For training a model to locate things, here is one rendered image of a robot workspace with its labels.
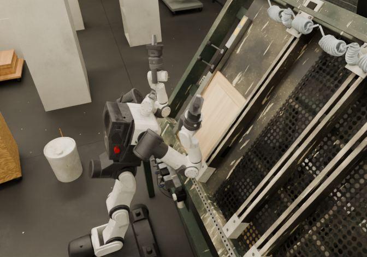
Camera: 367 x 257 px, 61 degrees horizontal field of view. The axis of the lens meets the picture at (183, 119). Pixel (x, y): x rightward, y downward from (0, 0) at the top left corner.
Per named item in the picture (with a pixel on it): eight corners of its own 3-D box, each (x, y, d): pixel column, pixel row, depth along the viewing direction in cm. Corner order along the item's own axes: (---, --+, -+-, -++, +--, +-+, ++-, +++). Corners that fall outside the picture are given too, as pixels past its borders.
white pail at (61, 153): (54, 165, 336) (40, 132, 306) (83, 157, 342) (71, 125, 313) (54, 186, 312) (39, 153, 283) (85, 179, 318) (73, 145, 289)
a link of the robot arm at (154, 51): (152, 43, 201) (154, 61, 206) (142, 45, 194) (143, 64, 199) (167, 43, 194) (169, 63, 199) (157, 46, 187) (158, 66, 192)
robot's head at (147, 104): (138, 112, 173) (142, 99, 169) (142, 105, 182) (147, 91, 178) (149, 117, 173) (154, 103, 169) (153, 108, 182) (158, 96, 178)
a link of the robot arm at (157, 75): (167, 61, 201) (168, 79, 205) (151, 61, 203) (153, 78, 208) (162, 66, 191) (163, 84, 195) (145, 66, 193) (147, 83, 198)
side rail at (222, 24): (172, 114, 259) (161, 111, 253) (248, -11, 217) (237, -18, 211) (175, 118, 254) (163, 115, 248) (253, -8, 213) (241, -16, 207)
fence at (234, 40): (176, 131, 237) (172, 130, 235) (248, 17, 201) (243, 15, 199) (178, 135, 233) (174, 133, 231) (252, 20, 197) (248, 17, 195)
